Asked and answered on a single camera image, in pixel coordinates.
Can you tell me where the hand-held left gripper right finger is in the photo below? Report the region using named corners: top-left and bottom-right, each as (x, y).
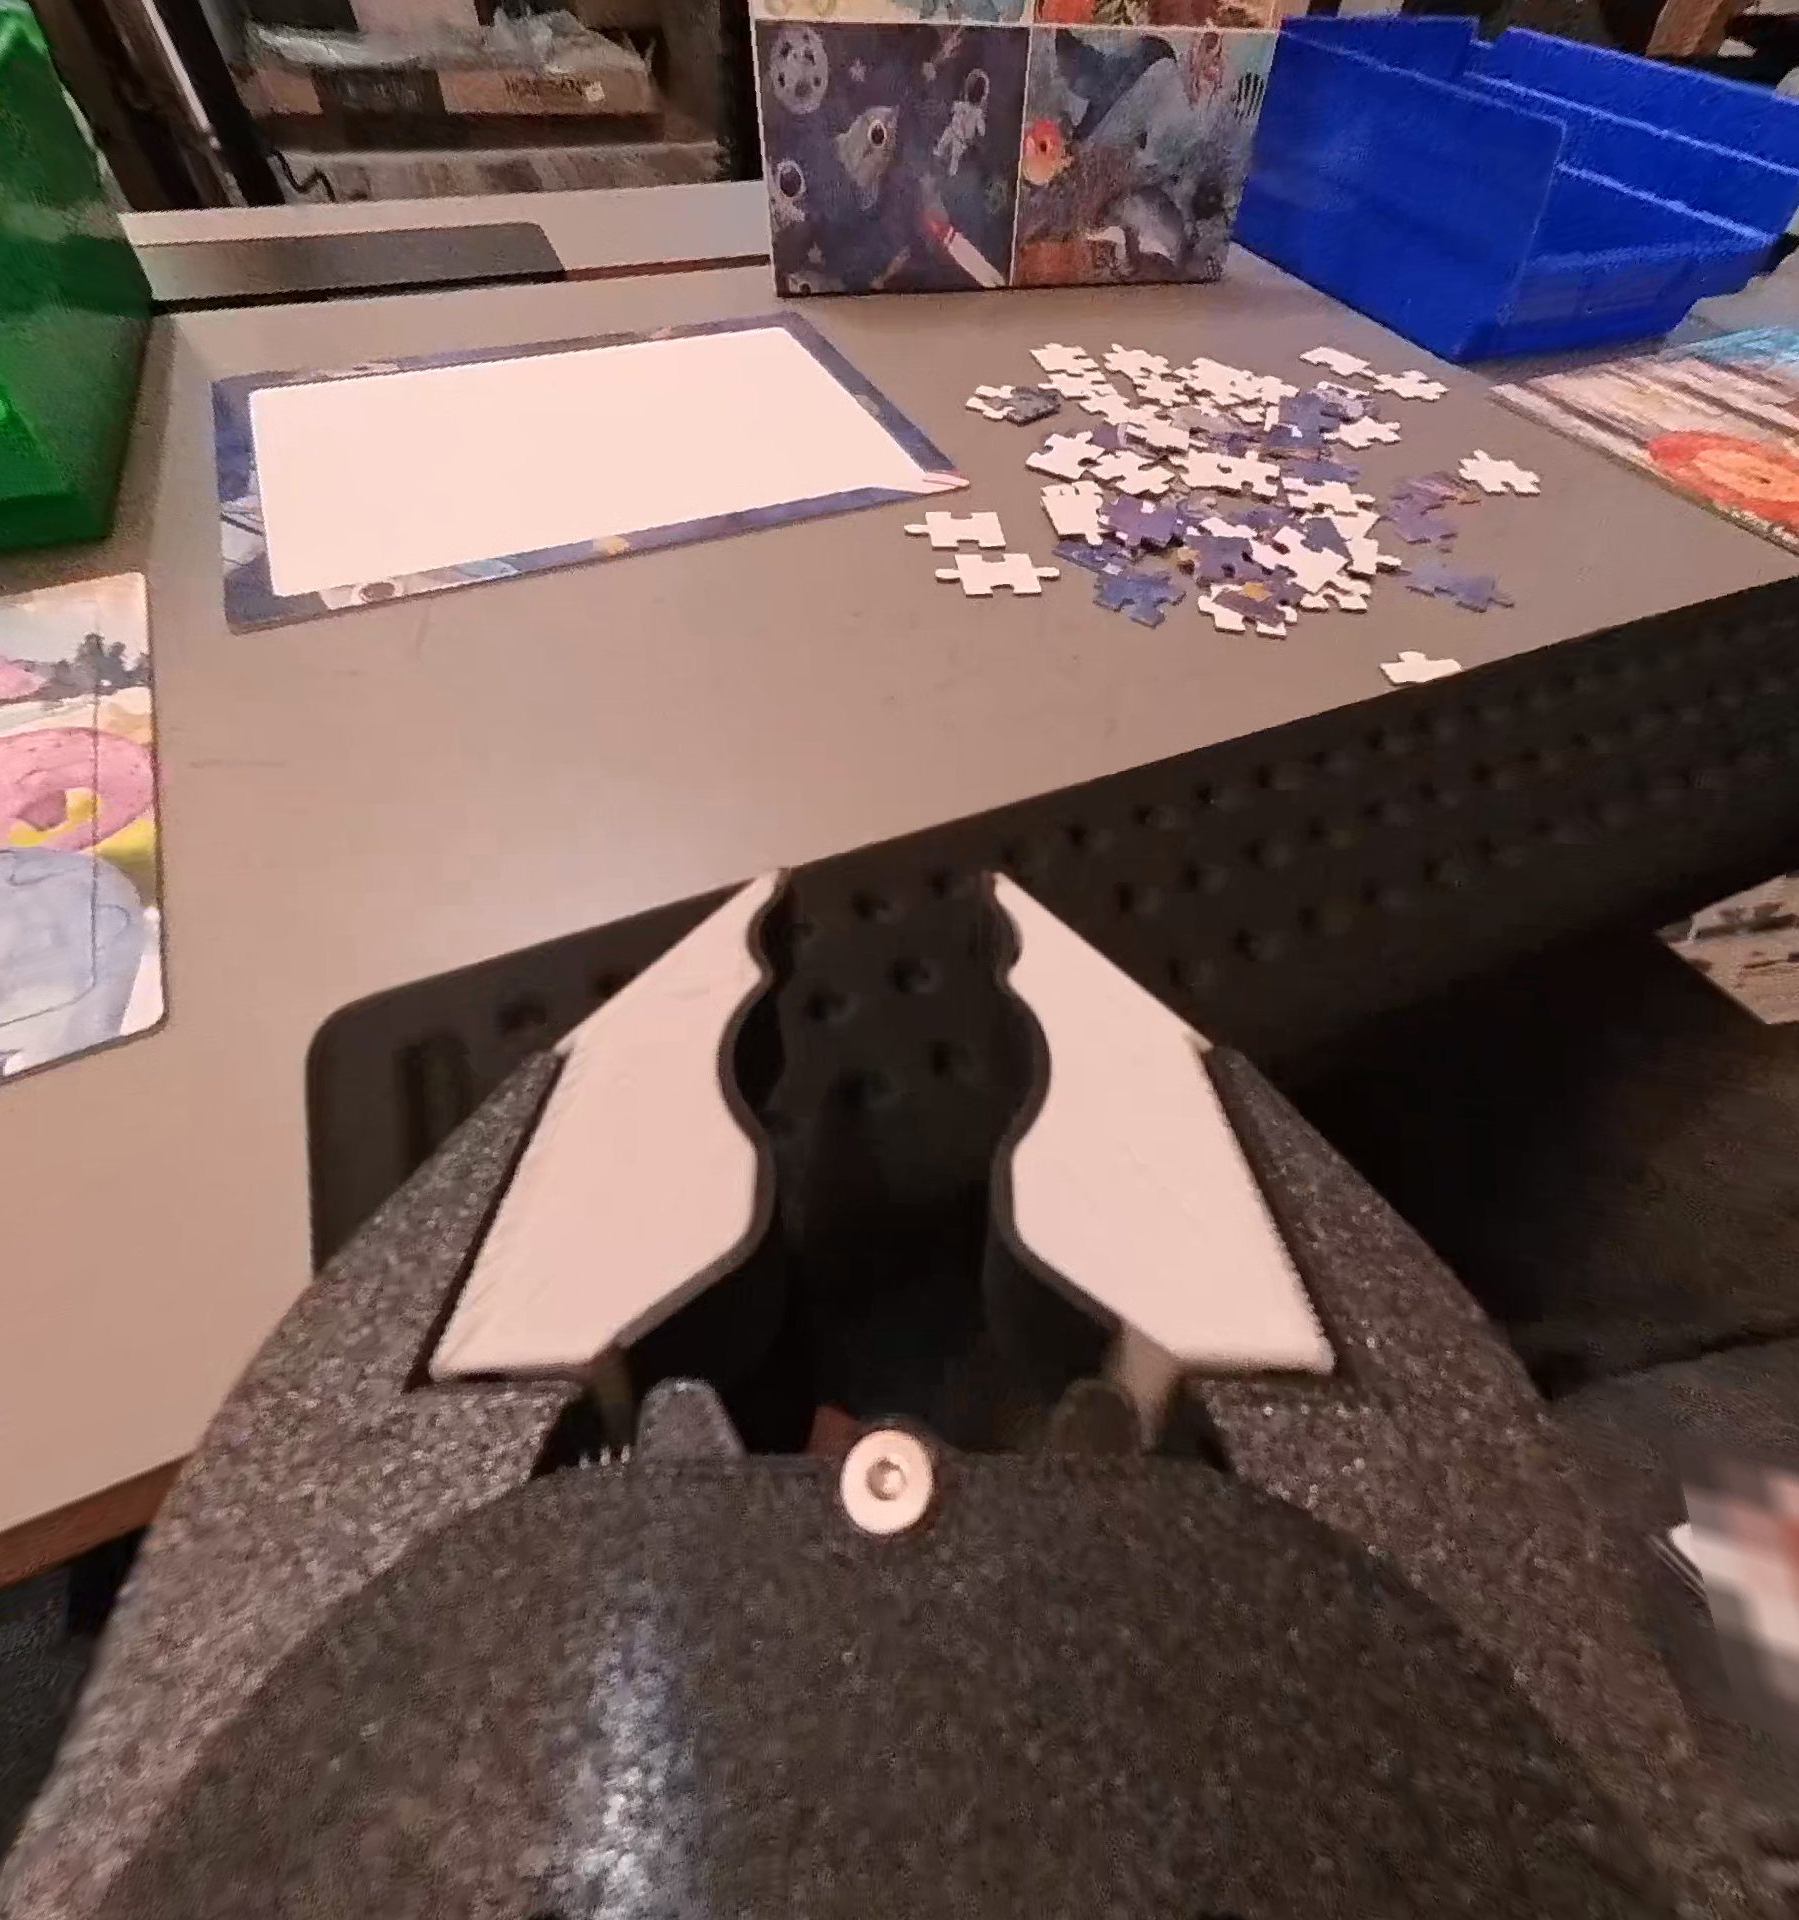
top-left (988, 873), bottom-right (1339, 1445)

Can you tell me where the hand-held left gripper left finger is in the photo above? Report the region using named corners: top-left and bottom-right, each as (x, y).
top-left (429, 870), bottom-right (791, 1419)

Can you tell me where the pile of puzzle pieces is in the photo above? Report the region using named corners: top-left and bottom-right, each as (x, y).
top-left (966, 343), bottom-right (1544, 691)

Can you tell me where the pale blue printed board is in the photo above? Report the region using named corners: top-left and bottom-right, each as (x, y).
top-left (0, 570), bottom-right (168, 1107)

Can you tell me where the white puzzle tray blue rim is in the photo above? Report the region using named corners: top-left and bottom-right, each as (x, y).
top-left (214, 311), bottom-right (977, 636)

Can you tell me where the lion puzzle board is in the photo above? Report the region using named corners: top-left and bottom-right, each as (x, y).
top-left (1491, 326), bottom-right (1799, 570)

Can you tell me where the white-edged grey tabletop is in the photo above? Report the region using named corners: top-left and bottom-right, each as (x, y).
top-left (118, 182), bottom-right (777, 311)

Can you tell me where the blue plastic bin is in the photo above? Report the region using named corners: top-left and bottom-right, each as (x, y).
top-left (1232, 15), bottom-right (1799, 366)

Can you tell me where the green plastic bin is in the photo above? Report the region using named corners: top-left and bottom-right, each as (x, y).
top-left (0, 0), bottom-right (155, 562)

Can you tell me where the space and ocean print box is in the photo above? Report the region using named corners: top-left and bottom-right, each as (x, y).
top-left (752, 18), bottom-right (1279, 298)

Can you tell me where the cluttered dark shelf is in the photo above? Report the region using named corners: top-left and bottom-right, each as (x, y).
top-left (28, 0), bottom-right (757, 211)

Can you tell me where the forest flower picture box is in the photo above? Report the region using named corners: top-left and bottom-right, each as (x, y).
top-left (750, 0), bottom-right (1290, 30)

